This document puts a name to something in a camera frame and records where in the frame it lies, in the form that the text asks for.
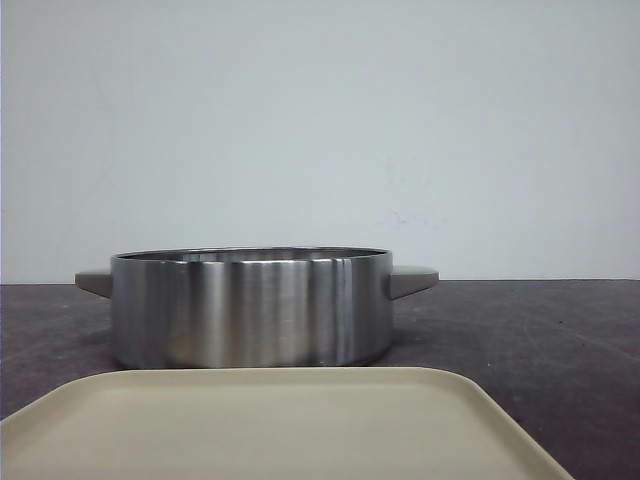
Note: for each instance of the stainless steel pot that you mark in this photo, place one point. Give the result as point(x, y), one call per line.
point(253, 307)

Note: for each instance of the cream plastic tray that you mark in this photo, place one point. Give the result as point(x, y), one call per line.
point(283, 423)

